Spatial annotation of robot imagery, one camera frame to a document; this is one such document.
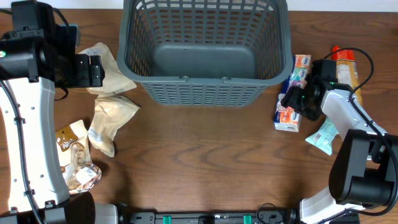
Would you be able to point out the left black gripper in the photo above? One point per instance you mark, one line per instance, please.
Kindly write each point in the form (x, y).
(94, 76)

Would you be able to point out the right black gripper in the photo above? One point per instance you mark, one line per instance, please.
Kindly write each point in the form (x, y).
(290, 99)

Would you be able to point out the Kleenex tissue multipack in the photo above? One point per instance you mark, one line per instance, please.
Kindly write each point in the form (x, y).
(286, 119)

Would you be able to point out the light blue snack packet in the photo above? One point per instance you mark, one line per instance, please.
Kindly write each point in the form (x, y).
(323, 138)

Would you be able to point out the orange spaghetti packet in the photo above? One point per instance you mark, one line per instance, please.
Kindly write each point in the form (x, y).
(346, 70)

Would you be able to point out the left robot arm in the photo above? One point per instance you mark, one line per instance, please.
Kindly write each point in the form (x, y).
(37, 57)

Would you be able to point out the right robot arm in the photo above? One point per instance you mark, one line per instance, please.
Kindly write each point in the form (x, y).
(363, 178)

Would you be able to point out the upper beige paper bag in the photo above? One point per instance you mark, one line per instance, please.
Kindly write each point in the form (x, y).
(114, 81)

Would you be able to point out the beige paper bag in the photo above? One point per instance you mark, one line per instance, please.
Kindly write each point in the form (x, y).
(114, 81)
(111, 113)

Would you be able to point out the lower beige paper bag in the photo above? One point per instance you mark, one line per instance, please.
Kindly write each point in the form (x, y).
(111, 113)

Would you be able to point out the grey plastic basket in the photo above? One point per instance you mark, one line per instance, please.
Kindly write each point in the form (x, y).
(205, 52)

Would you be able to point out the brown white snack pouch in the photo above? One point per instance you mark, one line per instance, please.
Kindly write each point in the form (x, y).
(78, 170)

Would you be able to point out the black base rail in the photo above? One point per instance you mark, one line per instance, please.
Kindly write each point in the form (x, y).
(108, 213)

